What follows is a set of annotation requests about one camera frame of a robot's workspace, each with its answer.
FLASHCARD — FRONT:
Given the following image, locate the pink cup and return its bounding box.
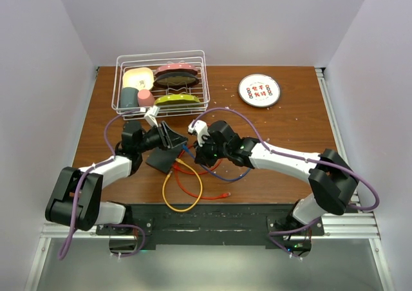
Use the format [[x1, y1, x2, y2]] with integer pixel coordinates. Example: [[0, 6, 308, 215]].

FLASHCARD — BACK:
[[137, 89, 155, 107]]

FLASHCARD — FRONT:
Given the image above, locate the white patterned round plate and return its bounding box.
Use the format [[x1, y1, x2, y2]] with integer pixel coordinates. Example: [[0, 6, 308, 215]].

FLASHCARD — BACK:
[[238, 74, 281, 108]]

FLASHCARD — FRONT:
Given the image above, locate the black network switch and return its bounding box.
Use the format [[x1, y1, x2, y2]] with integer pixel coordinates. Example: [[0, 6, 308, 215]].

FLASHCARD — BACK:
[[145, 146, 183, 174]]

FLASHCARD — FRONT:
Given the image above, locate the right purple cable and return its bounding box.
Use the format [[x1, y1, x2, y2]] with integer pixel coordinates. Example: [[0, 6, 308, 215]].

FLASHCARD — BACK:
[[189, 107, 380, 258]]

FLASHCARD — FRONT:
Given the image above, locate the yellow ethernet cable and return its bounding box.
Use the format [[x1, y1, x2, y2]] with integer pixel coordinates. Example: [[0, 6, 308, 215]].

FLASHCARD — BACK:
[[162, 158, 203, 212]]

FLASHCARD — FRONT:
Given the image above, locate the long red ethernet cable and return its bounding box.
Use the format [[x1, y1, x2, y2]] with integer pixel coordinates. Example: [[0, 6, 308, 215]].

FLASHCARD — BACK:
[[175, 168, 232, 201]]

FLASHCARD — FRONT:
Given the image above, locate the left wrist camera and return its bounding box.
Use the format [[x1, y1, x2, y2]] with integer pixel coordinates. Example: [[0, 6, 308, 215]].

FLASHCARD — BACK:
[[140, 106, 160, 127]]

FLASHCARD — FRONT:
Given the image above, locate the short red ethernet cable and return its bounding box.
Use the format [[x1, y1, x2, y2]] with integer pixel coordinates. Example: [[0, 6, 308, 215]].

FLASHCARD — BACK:
[[173, 142, 223, 176]]

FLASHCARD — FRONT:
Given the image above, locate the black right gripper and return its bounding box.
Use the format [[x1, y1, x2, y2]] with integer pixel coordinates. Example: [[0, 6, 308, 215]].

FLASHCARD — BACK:
[[193, 133, 230, 168]]

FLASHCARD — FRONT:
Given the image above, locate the pink round plate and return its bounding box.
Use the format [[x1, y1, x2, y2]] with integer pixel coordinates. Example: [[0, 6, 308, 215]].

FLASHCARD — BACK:
[[154, 62, 198, 77]]

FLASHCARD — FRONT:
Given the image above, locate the purple cable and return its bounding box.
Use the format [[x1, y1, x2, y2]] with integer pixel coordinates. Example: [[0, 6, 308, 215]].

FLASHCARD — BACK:
[[189, 107, 380, 258], [57, 108, 149, 261]]

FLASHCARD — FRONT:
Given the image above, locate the grey cup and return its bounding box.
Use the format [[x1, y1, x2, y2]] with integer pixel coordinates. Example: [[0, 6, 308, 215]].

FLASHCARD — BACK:
[[119, 87, 139, 109]]

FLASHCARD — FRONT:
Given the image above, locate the yellow green bowl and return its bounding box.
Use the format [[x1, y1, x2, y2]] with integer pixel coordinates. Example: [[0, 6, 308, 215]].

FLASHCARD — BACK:
[[154, 93, 200, 107]]

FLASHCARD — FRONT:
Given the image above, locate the white wire dish rack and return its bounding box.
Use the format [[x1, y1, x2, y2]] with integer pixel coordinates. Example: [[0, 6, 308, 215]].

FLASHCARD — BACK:
[[111, 50, 211, 119]]

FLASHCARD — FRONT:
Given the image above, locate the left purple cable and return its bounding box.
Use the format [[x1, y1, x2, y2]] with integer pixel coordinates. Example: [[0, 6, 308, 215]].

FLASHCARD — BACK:
[[57, 108, 149, 261]]

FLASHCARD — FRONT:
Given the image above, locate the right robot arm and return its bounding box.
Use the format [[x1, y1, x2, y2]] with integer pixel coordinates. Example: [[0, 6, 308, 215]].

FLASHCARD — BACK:
[[188, 120, 359, 235]]

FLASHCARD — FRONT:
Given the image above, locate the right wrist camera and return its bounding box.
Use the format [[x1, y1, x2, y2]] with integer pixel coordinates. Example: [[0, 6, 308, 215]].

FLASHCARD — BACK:
[[187, 120, 210, 147]]

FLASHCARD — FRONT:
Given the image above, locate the blue ethernet cable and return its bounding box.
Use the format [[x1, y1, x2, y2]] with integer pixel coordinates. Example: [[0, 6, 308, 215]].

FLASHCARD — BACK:
[[182, 144, 252, 182]]

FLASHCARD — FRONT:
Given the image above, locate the dark brown round plate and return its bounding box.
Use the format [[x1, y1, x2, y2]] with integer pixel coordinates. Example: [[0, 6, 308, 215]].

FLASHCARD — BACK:
[[154, 72, 200, 88]]

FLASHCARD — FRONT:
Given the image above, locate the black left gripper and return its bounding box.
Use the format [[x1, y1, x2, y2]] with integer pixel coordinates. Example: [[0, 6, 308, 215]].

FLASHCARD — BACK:
[[136, 121, 188, 153]]

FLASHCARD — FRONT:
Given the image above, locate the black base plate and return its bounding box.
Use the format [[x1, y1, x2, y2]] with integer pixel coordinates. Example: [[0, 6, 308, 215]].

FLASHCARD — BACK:
[[95, 203, 324, 250]]

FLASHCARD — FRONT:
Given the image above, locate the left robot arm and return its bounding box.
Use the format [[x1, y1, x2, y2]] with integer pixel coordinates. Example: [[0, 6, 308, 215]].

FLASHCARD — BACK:
[[45, 121, 187, 234]]

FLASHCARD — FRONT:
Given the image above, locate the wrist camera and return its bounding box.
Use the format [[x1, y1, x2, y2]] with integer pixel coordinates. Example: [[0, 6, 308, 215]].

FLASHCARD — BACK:
[[140, 106, 160, 127], [187, 120, 210, 147]]

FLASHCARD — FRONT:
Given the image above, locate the cream square plate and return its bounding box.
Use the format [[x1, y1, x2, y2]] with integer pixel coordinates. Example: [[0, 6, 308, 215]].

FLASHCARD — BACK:
[[122, 67, 154, 91]]

